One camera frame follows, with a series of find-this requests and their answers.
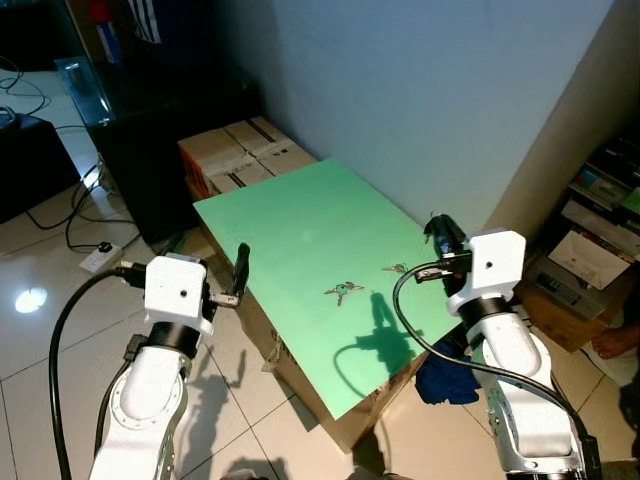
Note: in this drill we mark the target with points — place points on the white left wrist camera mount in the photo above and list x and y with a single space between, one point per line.
175 288

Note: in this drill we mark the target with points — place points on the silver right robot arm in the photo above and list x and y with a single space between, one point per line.
525 390

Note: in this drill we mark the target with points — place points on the black cabinet with glass top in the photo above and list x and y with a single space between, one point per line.
160 150

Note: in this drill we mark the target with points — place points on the brown cardboard box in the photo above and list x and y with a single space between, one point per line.
565 320

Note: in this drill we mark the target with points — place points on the single silver key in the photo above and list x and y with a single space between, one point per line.
396 268

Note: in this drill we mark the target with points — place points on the key bunch with teal tag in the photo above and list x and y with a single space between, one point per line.
343 291

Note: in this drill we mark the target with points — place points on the blue cloth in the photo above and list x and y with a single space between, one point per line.
447 380

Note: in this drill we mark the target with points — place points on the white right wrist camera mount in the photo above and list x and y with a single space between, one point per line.
490 265

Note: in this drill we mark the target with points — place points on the white power strip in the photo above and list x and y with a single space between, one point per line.
100 258

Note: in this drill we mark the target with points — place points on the shelf with paper stacks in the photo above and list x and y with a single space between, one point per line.
600 220

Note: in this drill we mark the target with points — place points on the green board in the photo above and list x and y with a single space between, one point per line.
310 250

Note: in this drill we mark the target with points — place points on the large black case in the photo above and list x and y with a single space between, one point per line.
35 165

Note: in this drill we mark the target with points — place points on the person's bare foot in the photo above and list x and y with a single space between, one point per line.
615 342

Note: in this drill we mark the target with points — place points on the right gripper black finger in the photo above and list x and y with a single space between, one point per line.
441 232

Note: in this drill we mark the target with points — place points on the printed cardboard box under board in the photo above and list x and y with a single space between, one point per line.
300 380

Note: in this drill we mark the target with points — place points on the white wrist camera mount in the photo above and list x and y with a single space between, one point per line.
175 288
490 265

